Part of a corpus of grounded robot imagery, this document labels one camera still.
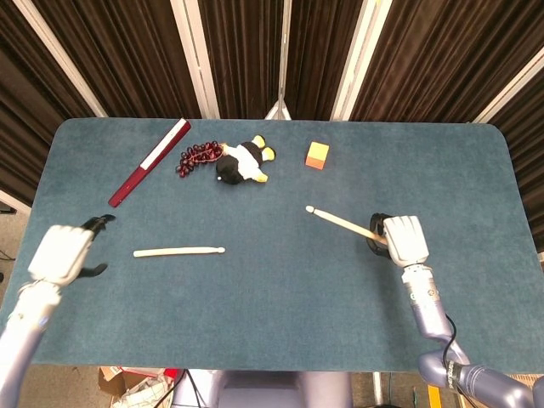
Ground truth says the dark red grape bunch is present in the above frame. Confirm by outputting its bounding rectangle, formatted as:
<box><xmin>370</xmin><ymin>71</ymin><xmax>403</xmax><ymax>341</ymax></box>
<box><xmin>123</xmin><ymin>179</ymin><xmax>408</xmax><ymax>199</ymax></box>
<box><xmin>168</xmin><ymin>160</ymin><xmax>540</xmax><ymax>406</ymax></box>
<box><xmin>173</xmin><ymin>139</ymin><xmax>224</xmax><ymax>178</ymax></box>

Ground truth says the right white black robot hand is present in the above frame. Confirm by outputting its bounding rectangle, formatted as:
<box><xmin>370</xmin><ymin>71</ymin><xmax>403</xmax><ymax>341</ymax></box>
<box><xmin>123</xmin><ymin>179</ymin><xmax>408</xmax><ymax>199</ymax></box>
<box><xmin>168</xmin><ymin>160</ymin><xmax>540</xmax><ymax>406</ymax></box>
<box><xmin>368</xmin><ymin>212</ymin><xmax>431</xmax><ymax>269</ymax></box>

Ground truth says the silver robot torso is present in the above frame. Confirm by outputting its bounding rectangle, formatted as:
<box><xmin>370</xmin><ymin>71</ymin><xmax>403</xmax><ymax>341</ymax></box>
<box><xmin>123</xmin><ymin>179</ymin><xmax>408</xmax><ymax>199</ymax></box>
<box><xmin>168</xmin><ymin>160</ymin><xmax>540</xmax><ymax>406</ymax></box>
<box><xmin>176</xmin><ymin>368</ymin><xmax>376</xmax><ymax>408</ymax></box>

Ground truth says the black white penguin plush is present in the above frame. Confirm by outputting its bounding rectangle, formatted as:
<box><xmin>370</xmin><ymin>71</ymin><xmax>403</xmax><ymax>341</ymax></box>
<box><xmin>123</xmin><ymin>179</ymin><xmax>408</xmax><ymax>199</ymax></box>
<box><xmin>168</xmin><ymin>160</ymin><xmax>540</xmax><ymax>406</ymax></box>
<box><xmin>214</xmin><ymin>133</ymin><xmax>280</xmax><ymax>186</ymax></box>

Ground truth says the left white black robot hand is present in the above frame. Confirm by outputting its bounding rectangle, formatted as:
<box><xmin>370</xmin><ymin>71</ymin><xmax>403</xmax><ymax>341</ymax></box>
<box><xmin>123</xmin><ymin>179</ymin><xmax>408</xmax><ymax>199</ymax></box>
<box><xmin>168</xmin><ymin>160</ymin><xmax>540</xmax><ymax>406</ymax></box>
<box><xmin>26</xmin><ymin>213</ymin><xmax>117</xmax><ymax>291</ymax></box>

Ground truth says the blue velvet table cloth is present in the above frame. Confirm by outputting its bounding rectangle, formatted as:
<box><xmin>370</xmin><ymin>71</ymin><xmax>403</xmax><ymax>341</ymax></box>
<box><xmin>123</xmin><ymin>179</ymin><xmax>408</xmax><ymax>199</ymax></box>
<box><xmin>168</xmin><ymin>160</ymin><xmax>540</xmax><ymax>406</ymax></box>
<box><xmin>8</xmin><ymin>117</ymin><xmax>544</xmax><ymax>367</ymax></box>

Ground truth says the thin white frame post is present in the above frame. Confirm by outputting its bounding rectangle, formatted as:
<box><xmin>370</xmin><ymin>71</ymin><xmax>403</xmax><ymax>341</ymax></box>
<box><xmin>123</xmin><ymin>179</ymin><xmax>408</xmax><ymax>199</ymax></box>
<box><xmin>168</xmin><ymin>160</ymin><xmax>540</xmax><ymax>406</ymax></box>
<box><xmin>263</xmin><ymin>0</ymin><xmax>293</xmax><ymax>121</ymax></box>

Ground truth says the pale wooden drumstick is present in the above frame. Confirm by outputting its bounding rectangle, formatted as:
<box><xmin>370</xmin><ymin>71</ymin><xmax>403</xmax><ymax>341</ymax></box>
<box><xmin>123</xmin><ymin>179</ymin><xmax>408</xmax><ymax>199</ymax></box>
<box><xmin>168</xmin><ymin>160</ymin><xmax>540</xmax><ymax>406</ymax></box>
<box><xmin>133</xmin><ymin>245</ymin><xmax>227</xmax><ymax>259</ymax></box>
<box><xmin>305</xmin><ymin>205</ymin><xmax>388</xmax><ymax>247</ymax></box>

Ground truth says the brown velvet curtain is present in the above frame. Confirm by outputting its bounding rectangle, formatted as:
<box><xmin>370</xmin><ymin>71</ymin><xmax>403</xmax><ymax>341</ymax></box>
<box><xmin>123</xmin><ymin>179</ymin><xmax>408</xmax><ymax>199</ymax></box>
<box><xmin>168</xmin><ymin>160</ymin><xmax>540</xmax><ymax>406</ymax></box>
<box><xmin>31</xmin><ymin>0</ymin><xmax>203</xmax><ymax>120</ymax></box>
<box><xmin>0</xmin><ymin>0</ymin><xmax>97</xmax><ymax>209</ymax></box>
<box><xmin>198</xmin><ymin>0</ymin><xmax>367</xmax><ymax>121</ymax></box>
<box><xmin>348</xmin><ymin>0</ymin><xmax>544</xmax><ymax>124</ymax></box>
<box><xmin>495</xmin><ymin>91</ymin><xmax>544</xmax><ymax>256</ymax></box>

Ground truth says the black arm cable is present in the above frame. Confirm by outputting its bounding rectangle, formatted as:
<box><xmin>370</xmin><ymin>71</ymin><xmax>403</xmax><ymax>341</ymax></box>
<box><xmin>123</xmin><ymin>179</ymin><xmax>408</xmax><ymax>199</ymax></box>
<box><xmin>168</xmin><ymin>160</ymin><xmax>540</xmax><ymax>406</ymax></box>
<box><xmin>439</xmin><ymin>312</ymin><xmax>473</xmax><ymax>408</ymax></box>

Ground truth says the orange yellow foam cube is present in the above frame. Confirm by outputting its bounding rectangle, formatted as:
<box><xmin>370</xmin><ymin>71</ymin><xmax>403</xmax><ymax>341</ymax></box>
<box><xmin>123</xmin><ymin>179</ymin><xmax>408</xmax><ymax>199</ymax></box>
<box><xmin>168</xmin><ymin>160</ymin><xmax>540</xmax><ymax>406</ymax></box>
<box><xmin>304</xmin><ymin>141</ymin><xmax>331</xmax><ymax>170</ymax></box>

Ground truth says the cardboard box with papers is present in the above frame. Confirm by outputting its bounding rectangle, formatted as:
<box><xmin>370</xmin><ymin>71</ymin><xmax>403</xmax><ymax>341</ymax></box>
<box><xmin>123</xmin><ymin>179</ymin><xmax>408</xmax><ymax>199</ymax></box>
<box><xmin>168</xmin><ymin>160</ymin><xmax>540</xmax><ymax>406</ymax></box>
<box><xmin>97</xmin><ymin>365</ymin><xmax>189</xmax><ymax>408</ymax></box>

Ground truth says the dark red folded fan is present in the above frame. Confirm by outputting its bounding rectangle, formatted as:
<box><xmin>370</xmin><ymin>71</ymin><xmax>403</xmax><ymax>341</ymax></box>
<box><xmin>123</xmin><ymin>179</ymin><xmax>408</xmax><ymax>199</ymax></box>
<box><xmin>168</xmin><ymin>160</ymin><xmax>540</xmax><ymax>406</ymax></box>
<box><xmin>107</xmin><ymin>117</ymin><xmax>192</xmax><ymax>210</ymax></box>

